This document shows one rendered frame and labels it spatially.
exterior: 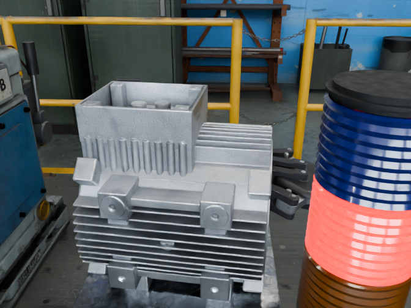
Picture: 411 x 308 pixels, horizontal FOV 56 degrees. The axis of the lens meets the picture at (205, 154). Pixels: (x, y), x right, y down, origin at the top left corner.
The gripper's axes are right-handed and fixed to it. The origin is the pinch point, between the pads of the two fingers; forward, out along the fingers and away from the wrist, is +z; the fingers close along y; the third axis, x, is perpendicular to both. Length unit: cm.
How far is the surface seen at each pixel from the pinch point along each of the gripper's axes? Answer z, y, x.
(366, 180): -12.6, 23.3, -12.8
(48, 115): 157, -245, 112
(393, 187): -13.7, 23.6, -12.9
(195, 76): 67, -446, 110
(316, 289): -12.4, 22.5, -5.2
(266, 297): -13.2, 4.7, 13.5
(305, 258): -11.7, 21.1, -6.1
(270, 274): -13.6, 0.7, 13.4
